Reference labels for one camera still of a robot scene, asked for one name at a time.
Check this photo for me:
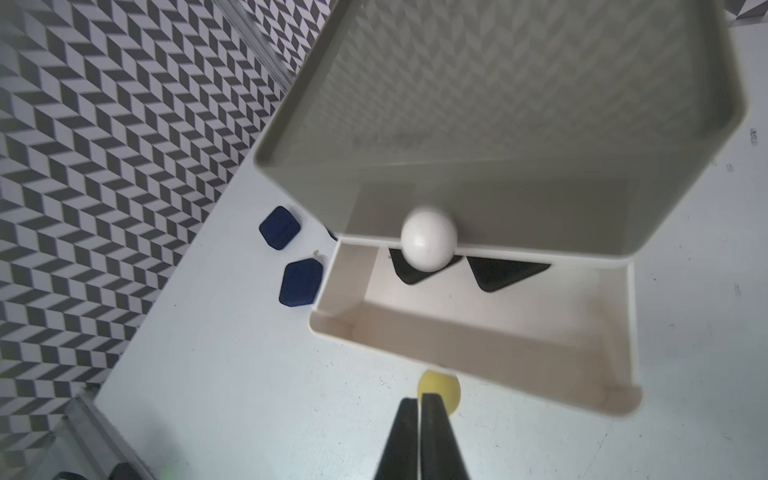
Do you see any yellow bottom drawer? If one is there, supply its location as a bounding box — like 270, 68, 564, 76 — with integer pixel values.
417, 370, 461, 415

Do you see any aluminium corner post left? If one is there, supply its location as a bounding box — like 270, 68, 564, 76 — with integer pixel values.
215, 0, 294, 93

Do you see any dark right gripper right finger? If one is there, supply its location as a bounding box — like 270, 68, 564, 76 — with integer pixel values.
420, 393, 470, 480

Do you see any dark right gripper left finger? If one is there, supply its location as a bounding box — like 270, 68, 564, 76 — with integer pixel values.
374, 398, 419, 480

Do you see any three-tier drawer cabinet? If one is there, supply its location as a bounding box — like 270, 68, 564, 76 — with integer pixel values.
254, 1, 745, 259

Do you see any navy brooch box one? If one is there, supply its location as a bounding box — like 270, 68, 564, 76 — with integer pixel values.
259, 206, 301, 251

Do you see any navy brooch box three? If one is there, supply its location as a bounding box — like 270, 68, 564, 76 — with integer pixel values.
278, 258, 324, 307

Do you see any grey top drawer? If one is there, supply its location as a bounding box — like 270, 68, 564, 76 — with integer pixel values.
335, 179, 637, 272

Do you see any black brooch box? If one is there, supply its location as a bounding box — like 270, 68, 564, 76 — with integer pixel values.
389, 248, 463, 286
467, 257, 551, 293

